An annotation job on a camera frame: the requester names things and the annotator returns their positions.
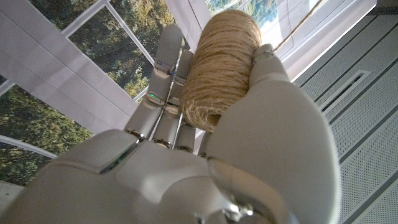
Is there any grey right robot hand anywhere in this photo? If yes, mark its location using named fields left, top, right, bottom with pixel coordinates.
left=0, top=24, right=340, bottom=224

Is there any jute twine spool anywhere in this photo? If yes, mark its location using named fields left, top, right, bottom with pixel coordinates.
left=179, top=9, right=262, bottom=133

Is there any jute thread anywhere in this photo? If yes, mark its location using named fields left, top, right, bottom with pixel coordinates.
left=273, top=0, right=324, bottom=52

